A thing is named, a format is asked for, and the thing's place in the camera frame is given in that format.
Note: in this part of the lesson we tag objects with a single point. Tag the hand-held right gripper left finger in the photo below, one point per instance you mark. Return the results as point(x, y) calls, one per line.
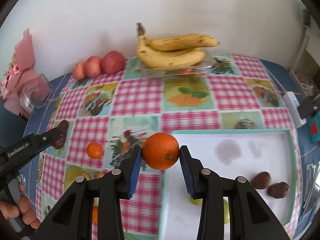
point(133, 170)

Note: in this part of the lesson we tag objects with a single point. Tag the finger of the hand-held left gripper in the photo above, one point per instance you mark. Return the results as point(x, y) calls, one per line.
point(45, 138)

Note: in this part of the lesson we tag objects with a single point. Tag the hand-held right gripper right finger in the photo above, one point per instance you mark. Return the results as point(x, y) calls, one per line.
point(186, 172)

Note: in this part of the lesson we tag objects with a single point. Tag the green jujube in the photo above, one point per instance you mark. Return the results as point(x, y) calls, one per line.
point(196, 201)
point(226, 211)

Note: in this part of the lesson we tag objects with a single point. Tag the orange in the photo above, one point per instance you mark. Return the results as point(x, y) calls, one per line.
point(186, 70)
point(94, 150)
point(160, 151)
point(95, 213)

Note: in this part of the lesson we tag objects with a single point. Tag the white tray with teal rim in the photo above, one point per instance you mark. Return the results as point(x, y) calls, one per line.
point(250, 155)

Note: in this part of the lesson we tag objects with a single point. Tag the person's left hand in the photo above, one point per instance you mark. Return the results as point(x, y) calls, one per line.
point(25, 205)

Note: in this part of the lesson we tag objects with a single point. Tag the clear glass vase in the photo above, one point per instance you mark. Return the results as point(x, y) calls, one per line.
point(41, 90)

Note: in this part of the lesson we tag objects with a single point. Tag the pink wrapped bouquet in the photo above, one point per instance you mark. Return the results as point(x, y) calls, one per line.
point(22, 75)

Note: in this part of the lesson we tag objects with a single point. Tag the pink checkered fruit-print tablecloth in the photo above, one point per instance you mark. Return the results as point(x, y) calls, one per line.
point(140, 97)

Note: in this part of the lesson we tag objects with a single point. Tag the small red apple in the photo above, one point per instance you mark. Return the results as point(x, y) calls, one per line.
point(79, 70)

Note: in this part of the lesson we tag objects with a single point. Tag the clear plastic container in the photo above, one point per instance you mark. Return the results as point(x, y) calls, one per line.
point(162, 73)

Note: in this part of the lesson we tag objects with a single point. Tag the large red apple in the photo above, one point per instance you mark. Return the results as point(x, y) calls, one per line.
point(113, 62)

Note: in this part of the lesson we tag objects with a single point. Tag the spotted yellow banana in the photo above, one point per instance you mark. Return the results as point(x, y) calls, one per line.
point(182, 42)
point(170, 58)

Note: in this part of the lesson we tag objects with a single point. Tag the white power strip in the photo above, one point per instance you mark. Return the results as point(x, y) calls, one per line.
point(295, 107)

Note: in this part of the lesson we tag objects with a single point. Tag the teal box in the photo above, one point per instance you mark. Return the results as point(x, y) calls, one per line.
point(315, 128)

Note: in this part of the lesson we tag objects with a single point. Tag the black charger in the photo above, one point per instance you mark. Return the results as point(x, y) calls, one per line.
point(308, 107)

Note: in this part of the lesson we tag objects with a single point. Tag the white wooden furniture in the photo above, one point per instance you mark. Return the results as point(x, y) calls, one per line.
point(306, 52)

